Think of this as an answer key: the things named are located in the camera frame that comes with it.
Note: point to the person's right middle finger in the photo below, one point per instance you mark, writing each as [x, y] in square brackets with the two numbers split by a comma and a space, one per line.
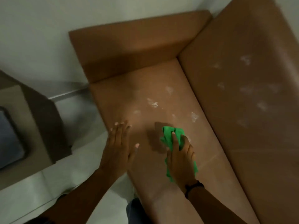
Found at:
[185, 143]

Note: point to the person's blue jeans leg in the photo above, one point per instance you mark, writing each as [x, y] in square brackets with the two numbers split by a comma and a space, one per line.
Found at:
[137, 213]

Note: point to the person's right thumb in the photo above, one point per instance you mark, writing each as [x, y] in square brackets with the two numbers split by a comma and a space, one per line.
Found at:
[167, 155]

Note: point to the beige side table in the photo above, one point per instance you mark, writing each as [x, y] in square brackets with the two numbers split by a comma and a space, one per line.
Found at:
[25, 135]

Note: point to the person's right hand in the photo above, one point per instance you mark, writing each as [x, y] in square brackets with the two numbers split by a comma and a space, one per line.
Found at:
[181, 164]

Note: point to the person's right forearm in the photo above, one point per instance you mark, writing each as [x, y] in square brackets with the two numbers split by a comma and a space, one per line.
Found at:
[217, 207]

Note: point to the person's left hand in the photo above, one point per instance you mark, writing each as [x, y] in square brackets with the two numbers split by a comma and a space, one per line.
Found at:
[116, 151]

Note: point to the black wristband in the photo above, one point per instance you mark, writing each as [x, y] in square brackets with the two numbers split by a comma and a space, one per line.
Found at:
[192, 187]

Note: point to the person's left thumb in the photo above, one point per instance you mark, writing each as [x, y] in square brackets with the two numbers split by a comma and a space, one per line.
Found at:
[134, 151]

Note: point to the brown leather sofa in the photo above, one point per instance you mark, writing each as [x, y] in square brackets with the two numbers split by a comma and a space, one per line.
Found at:
[210, 109]

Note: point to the person's left forearm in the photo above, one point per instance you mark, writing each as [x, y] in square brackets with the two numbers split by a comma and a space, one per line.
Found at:
[77, 198]

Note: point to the green cleaning cloth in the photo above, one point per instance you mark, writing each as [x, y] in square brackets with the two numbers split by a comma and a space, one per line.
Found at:
[171, 137]

